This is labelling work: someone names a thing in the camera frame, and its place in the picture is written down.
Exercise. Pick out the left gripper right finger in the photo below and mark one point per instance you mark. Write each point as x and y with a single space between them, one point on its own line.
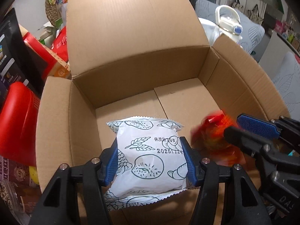
242 202

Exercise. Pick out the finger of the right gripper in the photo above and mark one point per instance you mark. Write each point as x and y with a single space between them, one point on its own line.
257 146
284 129

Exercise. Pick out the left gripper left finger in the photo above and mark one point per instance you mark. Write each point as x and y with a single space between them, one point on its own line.
58 203

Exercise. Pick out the large red snack bag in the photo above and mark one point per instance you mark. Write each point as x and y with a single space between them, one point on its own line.
208 138

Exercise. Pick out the white bread packet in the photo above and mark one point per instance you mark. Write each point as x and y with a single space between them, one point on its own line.
151 163

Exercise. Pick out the near grey covered chair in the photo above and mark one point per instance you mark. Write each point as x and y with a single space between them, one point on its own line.
287 83

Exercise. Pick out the grey covered chair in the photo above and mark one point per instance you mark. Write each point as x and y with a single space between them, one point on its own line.
251 35
287 83

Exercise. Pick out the yellow green fruit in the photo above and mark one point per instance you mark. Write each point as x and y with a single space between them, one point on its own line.
34 174

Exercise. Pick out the far grey covered chair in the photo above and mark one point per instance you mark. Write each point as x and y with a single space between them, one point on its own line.
251 35

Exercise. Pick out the red canister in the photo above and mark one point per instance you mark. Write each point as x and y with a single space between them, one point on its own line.
18 125

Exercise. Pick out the white thermos pot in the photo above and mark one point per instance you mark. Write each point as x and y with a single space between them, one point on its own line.
229 22

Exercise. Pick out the open cardboard box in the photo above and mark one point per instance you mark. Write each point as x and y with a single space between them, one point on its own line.
148 58

